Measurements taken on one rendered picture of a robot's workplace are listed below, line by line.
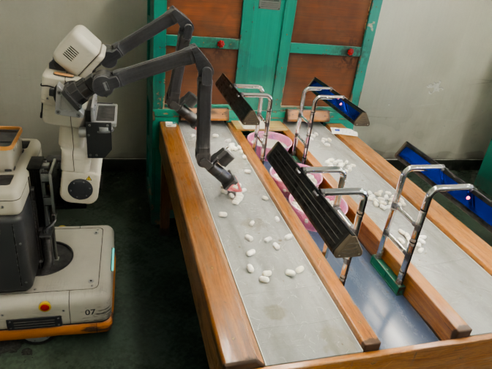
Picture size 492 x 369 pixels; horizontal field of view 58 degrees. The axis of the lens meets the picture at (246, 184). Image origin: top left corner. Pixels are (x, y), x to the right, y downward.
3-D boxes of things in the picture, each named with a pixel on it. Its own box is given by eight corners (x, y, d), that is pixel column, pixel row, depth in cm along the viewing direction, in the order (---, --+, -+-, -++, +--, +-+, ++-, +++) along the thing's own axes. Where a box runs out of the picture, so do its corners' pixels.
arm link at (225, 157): (195, 154, 195) (198, 162, 187) (214, 135, 193) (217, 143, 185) (214, 170, 201) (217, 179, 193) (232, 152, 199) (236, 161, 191)
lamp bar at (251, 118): (242, 125, 199) (244, 110, 196) (214, 85, 251) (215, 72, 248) (259, 125, 201) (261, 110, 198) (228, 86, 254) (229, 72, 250)
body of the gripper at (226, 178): (231, 171, 204) (220, 162, 200) (237, 181, 195) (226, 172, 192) (221, 181, 205) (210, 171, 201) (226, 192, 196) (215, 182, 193)
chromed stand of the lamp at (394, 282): (396, 296, 163) (433, 189, 143) (369, 262, 180) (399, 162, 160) (439, 291, 169) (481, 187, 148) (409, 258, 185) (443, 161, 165)
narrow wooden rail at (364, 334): (356, 371, 134) (365, 345, 129) (225, 138, 286) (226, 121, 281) (373, 368, 135) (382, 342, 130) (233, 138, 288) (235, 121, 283)
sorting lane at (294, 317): (264, 371, 122) (266, 365, 121) (179, 127, 275) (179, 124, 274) (362, 356, 131) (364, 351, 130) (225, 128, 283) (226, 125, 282)
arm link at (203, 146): (195, 60, 176) (200, 67, 167) (210, 61, 177) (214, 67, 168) (194, 159, 197) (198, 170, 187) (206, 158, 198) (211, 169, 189)
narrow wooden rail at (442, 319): (447, 356, 143) (458, 331, 138) (273, 138, 295) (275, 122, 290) (461, 354, 144) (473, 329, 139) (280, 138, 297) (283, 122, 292)
